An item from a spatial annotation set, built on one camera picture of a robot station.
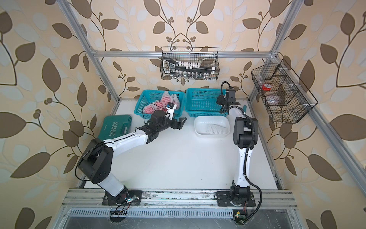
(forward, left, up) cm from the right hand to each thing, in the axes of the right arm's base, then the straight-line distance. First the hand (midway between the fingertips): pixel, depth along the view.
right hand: (221, 99), depth 108 cm
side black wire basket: (-26, -26, +24) cm, 43 cm away
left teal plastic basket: (+7, +61, -3) cm, 62 cm away
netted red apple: (+1, +35, 0) cm, 35 cm away
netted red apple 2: (-6, +54, -2) cm, 55 cm away
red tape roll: (-15, -20, +23) cm, 34 cm away
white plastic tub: (-16, +17, -9) cm, 25 cm away
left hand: (-22, +32, +11) cm, 40 cm away
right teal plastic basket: (+7, +14, -10) cm, 18 cm away
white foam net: (-22, +7, -8) cm, 24 cm away
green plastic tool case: (-18, +78, -4) cm, 80 cm away
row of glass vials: (-2, +23, +23) cm, 33 cm away
